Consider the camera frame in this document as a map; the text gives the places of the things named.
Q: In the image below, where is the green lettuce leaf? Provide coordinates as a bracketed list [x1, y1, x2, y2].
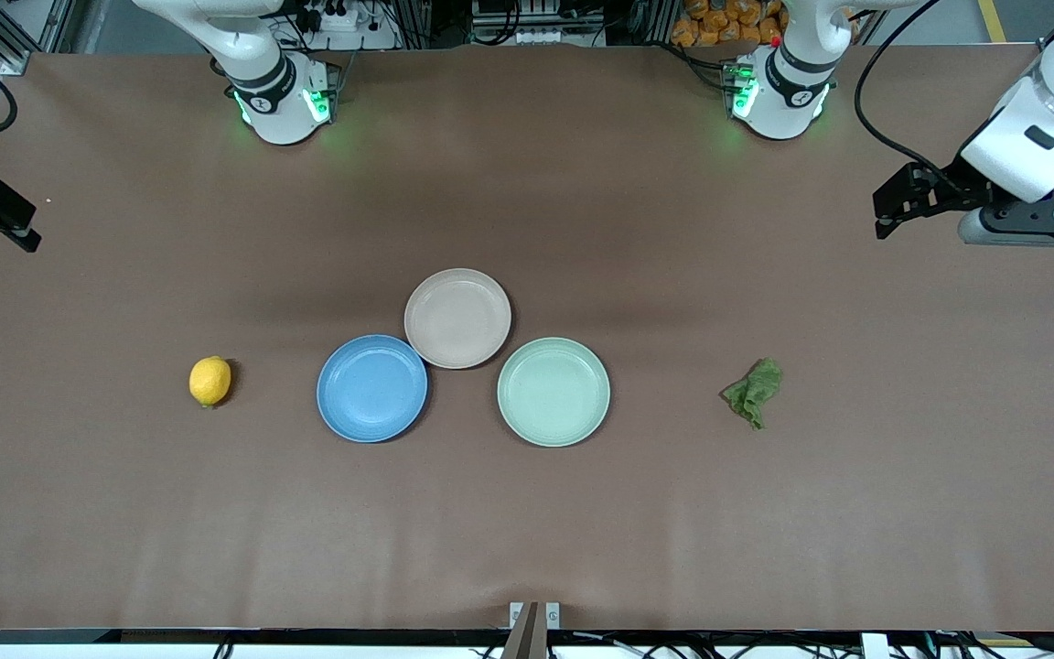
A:
[721, 358, 784, 431]

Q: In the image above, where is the yellow lemon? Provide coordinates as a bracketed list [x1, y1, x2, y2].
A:
[188, 356, 232, 409]

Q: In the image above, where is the bag of oranges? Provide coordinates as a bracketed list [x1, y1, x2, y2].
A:
[671, 0, 789, 49]

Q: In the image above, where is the light green plate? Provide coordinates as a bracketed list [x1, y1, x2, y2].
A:
[497, 337, 611, 448]

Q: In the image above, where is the blue plate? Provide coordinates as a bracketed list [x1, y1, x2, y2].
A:
[317, 333, 430, 444]

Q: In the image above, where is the white power strip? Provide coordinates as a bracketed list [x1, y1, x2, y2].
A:
[294, 0, 363, 33]

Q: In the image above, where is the white electronics rack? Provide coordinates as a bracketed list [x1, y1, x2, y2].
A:
[468, 0, 610, 47]

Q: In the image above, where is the beige plate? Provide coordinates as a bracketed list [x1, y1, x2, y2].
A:
[403, 267, 513, 371]

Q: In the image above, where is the aluminium frame profile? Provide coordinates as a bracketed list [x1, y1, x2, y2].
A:
[0, 0, 66, 76]

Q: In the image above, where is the white table edge bracket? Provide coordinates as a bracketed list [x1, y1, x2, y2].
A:
[509, 601, 562, 631]

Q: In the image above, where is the brown post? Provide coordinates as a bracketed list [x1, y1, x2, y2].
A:
[501, 601, 548, 659]

